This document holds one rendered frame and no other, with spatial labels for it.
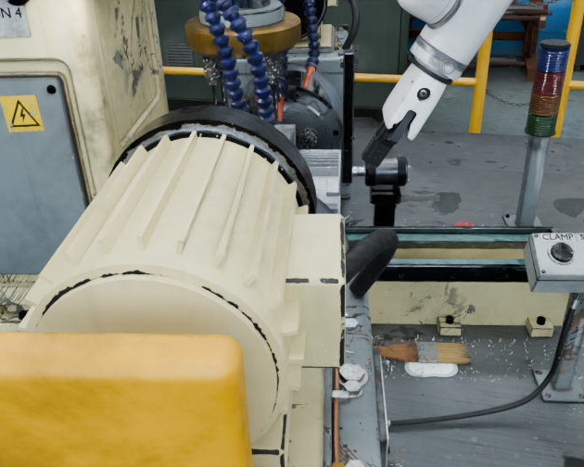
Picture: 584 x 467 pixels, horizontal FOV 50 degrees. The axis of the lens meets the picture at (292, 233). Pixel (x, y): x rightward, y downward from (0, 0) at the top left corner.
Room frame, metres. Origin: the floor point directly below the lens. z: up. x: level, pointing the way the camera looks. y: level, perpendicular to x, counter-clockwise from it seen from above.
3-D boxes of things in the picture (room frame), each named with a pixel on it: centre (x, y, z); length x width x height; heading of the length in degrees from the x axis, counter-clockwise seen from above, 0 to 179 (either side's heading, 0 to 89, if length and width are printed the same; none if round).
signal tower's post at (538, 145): (1.27, -0.54, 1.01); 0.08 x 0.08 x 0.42; 86
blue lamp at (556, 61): (1.27, -0.54, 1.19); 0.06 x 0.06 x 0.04
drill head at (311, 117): (1.34, 0.00, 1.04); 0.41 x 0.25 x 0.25; 176
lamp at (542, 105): (1.27, -0.54, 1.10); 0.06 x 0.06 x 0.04
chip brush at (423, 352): (0.84, -0.20, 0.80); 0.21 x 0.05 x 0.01; 85
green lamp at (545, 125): (1.27, -0.54, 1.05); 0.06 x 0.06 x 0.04
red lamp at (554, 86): (1.27, -0.54, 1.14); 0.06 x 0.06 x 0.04
